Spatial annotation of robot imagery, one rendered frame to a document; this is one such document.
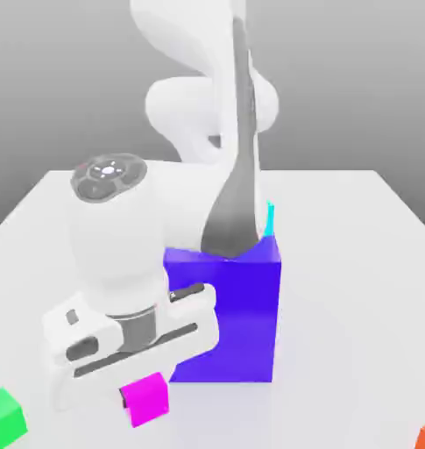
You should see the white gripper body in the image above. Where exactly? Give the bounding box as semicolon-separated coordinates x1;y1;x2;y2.
50;284;221;412

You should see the small magenta cube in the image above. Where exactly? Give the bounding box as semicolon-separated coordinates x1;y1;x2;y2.
120;372;170;429

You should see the small green cube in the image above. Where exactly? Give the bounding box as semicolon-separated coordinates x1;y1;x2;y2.
0;386;29;449

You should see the small cyan cube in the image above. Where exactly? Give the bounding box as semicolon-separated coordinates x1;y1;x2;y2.
263;200;276;239

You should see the large blue box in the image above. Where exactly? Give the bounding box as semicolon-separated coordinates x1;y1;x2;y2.
162;233;282;384

